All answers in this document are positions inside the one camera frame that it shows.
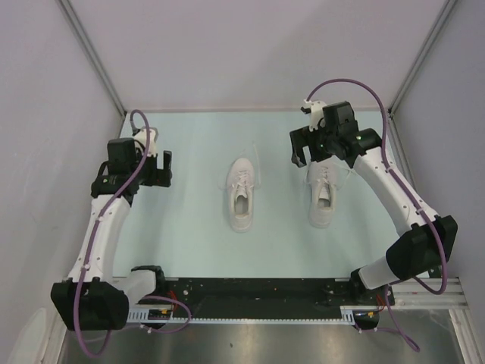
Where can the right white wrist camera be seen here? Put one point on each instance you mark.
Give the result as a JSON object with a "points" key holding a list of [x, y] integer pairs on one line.
{"points": [[314, 109]]}

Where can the aluminium rail frame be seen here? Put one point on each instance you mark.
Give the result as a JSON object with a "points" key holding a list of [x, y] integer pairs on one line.
{"points": [[412, 295]]}

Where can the right corner metal post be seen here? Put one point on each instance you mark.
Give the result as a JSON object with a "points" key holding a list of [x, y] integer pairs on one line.
{"points": [[431, 38]]}

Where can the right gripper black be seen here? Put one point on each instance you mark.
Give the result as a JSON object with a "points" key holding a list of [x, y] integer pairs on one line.
{"points": [[303, 137]]}

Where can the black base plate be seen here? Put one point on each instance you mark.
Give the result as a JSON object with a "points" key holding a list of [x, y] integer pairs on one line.
{"points": [[285, 299]]}

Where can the corner metal post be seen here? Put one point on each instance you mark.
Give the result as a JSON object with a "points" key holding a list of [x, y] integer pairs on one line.
{"points": [[431, 38], [86, 45]]}

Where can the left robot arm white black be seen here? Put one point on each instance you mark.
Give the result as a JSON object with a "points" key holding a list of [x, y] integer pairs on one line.
{"points": [[89, 298]]}

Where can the white cable duct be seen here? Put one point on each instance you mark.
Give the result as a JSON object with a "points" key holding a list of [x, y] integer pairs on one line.
{"points": [[235, 320]]}

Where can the left corner metal post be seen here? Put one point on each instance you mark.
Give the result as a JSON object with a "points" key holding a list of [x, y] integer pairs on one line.
{"points": [[86, 45]]}

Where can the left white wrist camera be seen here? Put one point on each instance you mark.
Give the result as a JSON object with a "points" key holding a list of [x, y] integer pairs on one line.
{"points": [[146, 138]]}

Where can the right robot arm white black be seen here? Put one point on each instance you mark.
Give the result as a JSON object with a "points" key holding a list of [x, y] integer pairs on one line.
{"points": [[425, 238]]}

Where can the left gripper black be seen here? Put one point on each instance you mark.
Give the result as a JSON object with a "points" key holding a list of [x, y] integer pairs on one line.
{"points": [[158, 177]]}

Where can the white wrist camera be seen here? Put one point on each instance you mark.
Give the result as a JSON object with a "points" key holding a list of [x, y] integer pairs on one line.
{"points": [[146, 138], [314, 109]]}

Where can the white sneaker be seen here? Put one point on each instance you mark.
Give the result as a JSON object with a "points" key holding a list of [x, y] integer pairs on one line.
{"points": [[243, 177], [325, 178]]}

